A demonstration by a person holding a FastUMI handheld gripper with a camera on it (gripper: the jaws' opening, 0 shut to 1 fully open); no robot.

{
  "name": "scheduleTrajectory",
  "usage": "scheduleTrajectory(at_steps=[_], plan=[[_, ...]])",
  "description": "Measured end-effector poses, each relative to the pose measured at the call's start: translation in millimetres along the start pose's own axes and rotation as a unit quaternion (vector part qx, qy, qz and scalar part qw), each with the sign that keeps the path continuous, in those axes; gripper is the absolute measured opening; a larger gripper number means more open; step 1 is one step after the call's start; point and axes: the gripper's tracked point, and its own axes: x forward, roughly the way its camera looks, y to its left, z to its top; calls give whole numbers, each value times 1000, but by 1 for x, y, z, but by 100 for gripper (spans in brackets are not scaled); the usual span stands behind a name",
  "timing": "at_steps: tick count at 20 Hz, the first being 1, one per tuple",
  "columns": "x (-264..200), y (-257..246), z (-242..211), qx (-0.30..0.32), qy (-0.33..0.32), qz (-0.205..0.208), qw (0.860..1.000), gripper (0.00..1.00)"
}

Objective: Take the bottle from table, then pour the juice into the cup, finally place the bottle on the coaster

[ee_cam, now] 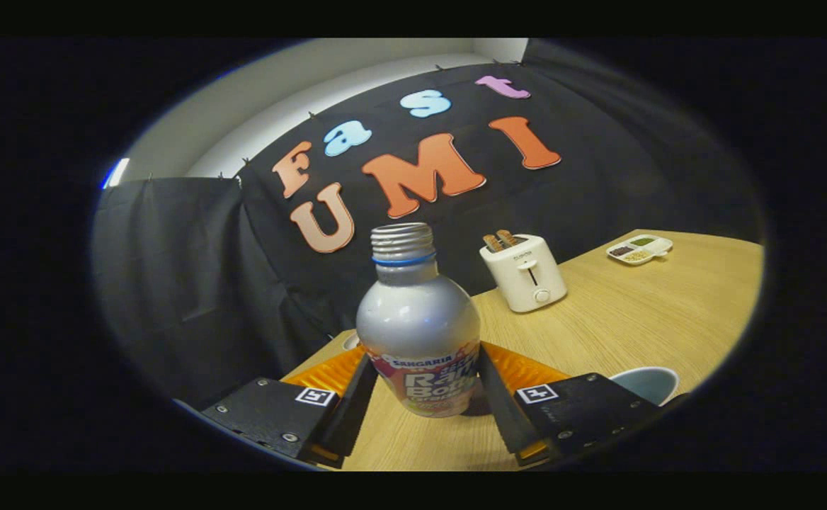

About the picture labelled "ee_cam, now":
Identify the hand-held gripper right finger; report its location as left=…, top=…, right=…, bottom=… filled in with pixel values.
left=479, top=341, right=687, bottom=467

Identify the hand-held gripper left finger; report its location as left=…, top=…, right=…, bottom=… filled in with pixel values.
left=201, top=344, right=379, bottom=470

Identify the silver juice bottle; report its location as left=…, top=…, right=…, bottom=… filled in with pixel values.
left=355, top=222, right=482, bottom=419

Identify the white cup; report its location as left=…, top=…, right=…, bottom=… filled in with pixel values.
left=610, top=366, right=680, bottom=407

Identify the white toaster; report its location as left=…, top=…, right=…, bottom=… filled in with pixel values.
left=479, top=234, right=568, bottom=314

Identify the wooden table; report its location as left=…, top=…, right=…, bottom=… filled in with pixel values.
left=283, top=229, right=765, bottom=472

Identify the black backdrop cloth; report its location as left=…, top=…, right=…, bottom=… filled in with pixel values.
left=91, top=39, right=765, bottom=412

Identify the white divided snack tray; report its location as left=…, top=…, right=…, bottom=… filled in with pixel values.
left=606, top=234, right=673, bottom=266

